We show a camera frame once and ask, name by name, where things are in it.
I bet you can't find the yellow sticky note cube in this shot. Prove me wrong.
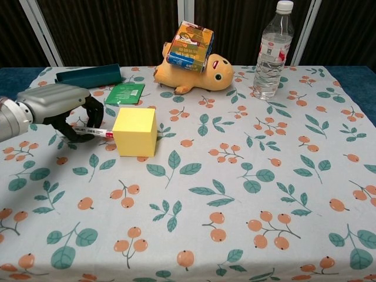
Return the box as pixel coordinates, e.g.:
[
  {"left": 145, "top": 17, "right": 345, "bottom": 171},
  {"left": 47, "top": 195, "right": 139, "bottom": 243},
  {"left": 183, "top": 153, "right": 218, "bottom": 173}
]
[{"left": 112, "top": 107, "right": 159, "bottom": 157}]

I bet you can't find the floral patterned tablecloth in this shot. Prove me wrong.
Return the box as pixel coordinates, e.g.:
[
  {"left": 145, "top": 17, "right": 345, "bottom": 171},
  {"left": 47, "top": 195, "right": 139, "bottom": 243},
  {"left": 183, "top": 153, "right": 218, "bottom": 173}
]
[{"left": 0, "top": 65, "right": 376, "bottom": 282}]

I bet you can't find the clear plastic water bottle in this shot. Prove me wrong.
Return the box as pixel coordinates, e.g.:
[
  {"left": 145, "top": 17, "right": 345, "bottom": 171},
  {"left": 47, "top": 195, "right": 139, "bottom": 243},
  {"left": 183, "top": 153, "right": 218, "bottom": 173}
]
[{"left": 253, "top": 0, "right": 295, "bottom": 100}]

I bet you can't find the orange drink carton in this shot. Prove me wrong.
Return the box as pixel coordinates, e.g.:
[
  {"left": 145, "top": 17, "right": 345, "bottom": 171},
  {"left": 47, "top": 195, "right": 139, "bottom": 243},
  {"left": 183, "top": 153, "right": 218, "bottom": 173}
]
[{"left": 166, "top": 20, "right": 215, "bottom": 73}]

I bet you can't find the orange plush toy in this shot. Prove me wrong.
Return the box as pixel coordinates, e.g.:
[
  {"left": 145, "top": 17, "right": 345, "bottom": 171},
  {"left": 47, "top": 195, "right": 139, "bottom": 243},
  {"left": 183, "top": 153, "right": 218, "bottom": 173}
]
[{"left": 155, "top": 42, "right": 234, "bottom": 95}]

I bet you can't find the dark teal pencil case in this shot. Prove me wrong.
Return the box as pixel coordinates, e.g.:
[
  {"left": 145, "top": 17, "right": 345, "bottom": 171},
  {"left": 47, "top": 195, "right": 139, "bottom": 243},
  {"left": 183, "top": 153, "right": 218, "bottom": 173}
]
[{"left": 55, "top": 63, "right": 123, "bottom": 89}]

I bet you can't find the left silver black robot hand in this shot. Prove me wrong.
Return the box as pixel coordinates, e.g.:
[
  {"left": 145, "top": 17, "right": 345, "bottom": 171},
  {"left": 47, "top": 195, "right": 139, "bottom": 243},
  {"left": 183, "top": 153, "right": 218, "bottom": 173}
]
[{"left": 16, "top": 83, "right": 105, "bottom": 144}]

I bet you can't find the dark fabric partition panel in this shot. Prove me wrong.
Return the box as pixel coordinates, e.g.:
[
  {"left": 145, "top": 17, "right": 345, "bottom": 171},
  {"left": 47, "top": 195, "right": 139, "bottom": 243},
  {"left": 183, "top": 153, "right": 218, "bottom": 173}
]
[
  {"left": 292, "top": 0, "right": 376, "bottom": 67},
  {"left": 0, "top": 0, "right": 62, "bottom": 69},
  {"left": 28, "top": 0, "right": 186, "bottom": 68},
  {"left": 183, "top": 0, "right": 321, "bottom": 67}
]

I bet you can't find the green foil packet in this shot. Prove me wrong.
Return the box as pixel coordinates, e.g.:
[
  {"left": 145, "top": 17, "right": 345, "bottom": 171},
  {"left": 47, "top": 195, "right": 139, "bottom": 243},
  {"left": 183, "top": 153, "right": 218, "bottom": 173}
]
[{"left": 105, "top": 83, "right": 146, "bottom": 106}]

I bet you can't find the red white marker pen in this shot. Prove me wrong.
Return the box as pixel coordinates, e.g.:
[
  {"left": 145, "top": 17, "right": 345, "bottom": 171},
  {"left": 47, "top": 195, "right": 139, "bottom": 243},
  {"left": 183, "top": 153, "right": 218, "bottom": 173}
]
[{"left": 72, "top": 126, "right": 115, "bottom": 139}]

